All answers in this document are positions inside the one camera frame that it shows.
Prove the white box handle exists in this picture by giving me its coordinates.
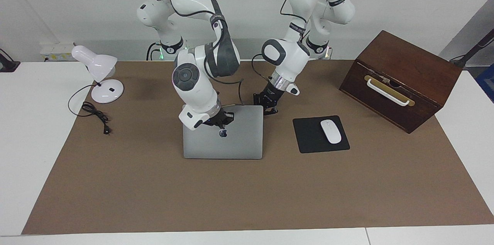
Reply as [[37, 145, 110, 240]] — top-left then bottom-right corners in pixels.
[[367, 78, 409, 106]]

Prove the brass handle plate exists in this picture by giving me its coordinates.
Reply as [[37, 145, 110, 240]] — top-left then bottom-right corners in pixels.
[[364, 75, 416, 107]]

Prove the black lamp cable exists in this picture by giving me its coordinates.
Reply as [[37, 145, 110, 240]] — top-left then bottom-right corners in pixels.
[[68, 84, 112, 135]]

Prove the black mouse pad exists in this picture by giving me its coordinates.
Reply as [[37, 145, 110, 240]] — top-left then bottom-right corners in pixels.
[[293, 115, 350, 154]]

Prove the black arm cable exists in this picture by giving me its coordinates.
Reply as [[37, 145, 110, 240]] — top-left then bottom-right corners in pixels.
[[252, 0, 309, 83], [145, 0, 245, 107]]

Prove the brown table mat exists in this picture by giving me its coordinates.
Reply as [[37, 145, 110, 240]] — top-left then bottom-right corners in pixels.
[[21, 60, 494, 235]]

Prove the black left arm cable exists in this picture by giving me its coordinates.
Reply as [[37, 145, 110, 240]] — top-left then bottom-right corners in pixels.
[[252, 0, 309, 83]]

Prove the dark brown wooden box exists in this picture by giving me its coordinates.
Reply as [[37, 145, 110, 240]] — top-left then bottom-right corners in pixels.
[[339, 30, 463, 134]]

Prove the black base cable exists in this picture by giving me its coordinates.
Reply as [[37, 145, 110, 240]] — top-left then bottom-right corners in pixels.
[[146, 42, 161, 61]]

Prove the silver grey laptop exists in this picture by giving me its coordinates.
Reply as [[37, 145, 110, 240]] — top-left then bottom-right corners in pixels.
[[183, 105, 264, 160]]

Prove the white power strip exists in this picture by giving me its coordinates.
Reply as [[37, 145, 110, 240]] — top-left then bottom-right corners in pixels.
[[40, 42, 76, 63]]

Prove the white computer mouse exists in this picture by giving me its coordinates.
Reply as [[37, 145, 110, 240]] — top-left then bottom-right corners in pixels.
[[320, 120, 342, 144]]

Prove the white desk lamp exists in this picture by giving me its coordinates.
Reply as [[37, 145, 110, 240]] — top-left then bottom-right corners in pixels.
[[71, 45, 124, 104]]

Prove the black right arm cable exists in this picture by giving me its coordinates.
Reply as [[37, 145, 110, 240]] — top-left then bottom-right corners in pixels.
[[145, 0, 245, 107]]

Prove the black stand pole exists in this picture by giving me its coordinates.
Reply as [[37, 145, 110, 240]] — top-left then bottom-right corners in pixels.
[[450, 28, 494, 69]]

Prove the blue crate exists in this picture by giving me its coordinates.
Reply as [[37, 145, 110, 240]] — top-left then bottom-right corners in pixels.
[[475, 64, 494, 103]]

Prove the black clamp mount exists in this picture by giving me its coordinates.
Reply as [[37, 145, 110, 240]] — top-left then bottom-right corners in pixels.
[[0, 49, 20, 73]]

